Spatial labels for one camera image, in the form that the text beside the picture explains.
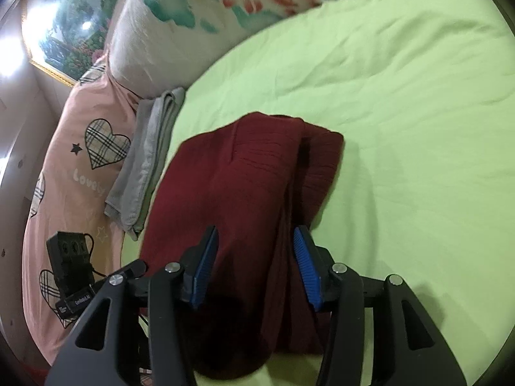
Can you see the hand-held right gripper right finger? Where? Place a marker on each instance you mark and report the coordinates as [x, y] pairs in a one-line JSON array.
[[308, 273]]

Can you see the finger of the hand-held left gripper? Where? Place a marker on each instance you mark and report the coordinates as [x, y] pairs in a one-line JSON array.
[[134, 270]]

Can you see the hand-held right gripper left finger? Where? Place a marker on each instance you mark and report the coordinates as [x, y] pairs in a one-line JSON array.
[[205, 265]]

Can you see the maroon knit zip sweater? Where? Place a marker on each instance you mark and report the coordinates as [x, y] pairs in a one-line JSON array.
[[241, 177]]

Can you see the pink heart-print quilt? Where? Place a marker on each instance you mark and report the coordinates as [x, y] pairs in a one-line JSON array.
[[60, 193]]

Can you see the folded grey cloth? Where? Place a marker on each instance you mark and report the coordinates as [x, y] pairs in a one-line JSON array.
[[145, 161]]

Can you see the light green bed sheet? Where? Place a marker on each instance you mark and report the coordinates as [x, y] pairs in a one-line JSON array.
[[402, 128]]

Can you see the gold-framed landscape painting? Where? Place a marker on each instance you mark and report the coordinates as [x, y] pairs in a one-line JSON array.
[[68, 28]]

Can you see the white floral blanket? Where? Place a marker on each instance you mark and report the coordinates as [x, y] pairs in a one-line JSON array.
[[161, 28]]

